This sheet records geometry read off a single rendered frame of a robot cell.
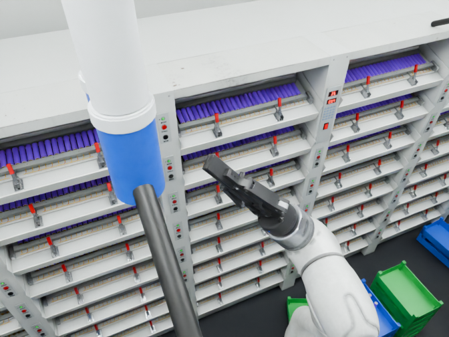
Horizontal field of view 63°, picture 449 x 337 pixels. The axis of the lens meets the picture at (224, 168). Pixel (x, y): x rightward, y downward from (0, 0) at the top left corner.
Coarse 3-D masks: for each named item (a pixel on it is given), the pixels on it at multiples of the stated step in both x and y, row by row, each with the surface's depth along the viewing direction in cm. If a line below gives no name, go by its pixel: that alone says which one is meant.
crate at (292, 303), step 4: (288, 296) 237; (288, 300) 236; (292, 300) 240; (296, 300) 240; (300, 300) 240; (304, 300) 240; (288, 304) 235; (292, 304) 241; (296, 304) 241; (300, 304) 241; (304, 304) 241; (288, 308) 233; (292, 308) 239; (296, 308) 239; (288, 312) 234; (292, 312) 237; (288, 316) 234
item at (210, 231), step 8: (296, 192) 188; (296, 200) 189; (224, 216) 180; (240, 216) 181; (248, 216) 181; (256, 216) 182; (200, 224) 176; (224, 224) 177; (232, 224) 178; (240, 224) 179; (248, 224) 184; (192, 232) 173; (200, 232) 174; (208, 232) 174; (216, 232) 175; (224, 232) 180; (192, 240) 171; (200, 240) 175
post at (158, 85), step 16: (160, 80) 120; (160, 96) 116; (160, 112) 119; (176, 128) 126; (160, 144) 128; (176, 144) 131; (176, 160) 135; (176, 176) 140; (176, 240) 166; (176, 256) 174; (192, 272) 188; (192, 288) 199; (192, 304) 210
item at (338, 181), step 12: (384, 156) 208; (396, 156) 210; (348, 168) 201; (360, 168) 203; (372, 168) 205; (384, 168) 207; (396, 168) 208; (324, 180) 196; (336, 180) 197; (348, 180) 200; (360, 180) 201; (372, 180) 206; (324, 192) 194; (336, 192) 197
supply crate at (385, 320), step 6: (366, 288) 211; (372, 294) 207; (372, 300) 208; (378, 300) 203; (378, 306) 205; (378, 312) 204; (384, 312) 201; (378, 318) 201; (384, 318) 201; (390, 318) 197; (384, 324) 199; (390, 324) 199; (396, 324) 191; (384, 330) 196; (390, 330) 196; (396, 330) 194; (378, 336) 194; (384, 336) 192
